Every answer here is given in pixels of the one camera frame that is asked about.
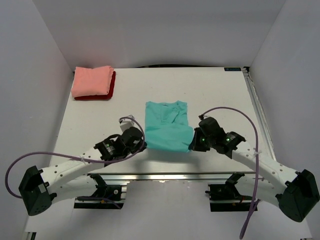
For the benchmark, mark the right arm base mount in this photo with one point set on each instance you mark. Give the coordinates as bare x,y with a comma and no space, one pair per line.
226,198

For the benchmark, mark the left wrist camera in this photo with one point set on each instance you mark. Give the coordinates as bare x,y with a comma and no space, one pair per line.
126,123

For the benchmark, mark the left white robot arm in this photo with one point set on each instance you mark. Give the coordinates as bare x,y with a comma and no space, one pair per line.
75,178

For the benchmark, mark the teal t-shirt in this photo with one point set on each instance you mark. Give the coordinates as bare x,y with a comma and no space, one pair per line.
167,127

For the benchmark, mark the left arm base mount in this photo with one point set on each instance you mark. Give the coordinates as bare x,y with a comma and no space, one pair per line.
105,197

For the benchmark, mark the aluminium front rail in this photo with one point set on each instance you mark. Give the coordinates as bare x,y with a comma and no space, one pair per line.
164,176

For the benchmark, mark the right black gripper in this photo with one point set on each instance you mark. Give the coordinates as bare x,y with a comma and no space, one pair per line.
196,139

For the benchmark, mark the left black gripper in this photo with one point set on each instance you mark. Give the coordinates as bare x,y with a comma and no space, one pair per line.
139,145

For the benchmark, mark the black strip behind table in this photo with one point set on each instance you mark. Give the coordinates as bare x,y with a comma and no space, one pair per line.
185,66

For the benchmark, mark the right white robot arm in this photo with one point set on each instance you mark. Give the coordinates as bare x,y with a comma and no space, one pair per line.
294,192

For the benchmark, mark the folded red t-shirt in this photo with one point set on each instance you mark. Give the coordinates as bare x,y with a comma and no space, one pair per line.
98,88

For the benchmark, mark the folded pink t-shirt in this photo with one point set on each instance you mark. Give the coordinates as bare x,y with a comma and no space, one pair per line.
83,74

